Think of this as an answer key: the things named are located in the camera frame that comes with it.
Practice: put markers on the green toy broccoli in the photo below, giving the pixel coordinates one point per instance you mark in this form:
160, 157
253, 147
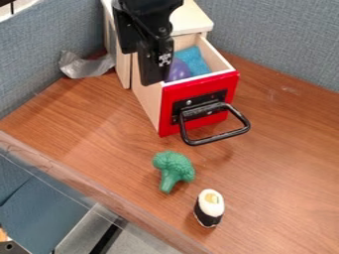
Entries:
174, 168

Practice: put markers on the grey crumpled plastic sheet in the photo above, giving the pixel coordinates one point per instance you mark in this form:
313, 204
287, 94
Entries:
84, 66

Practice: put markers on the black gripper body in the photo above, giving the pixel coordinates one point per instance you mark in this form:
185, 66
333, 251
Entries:
150, 11

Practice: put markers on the beige wooden cabinet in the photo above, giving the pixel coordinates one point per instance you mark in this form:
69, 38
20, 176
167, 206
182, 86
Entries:
194, 18

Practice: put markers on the blue cloth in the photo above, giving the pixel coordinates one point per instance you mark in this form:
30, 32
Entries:
194, 59

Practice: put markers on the purple toy eggplant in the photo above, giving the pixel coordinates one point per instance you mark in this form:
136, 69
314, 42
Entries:
177, 72

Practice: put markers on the toy sushi roll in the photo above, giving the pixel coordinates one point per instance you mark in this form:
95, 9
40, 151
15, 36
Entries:
209, 206

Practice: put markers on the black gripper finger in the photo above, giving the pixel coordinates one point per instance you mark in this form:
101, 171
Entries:
125, 31
150, 64

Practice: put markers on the red-fronted wooden drawer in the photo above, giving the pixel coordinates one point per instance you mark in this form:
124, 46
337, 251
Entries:
198, 99

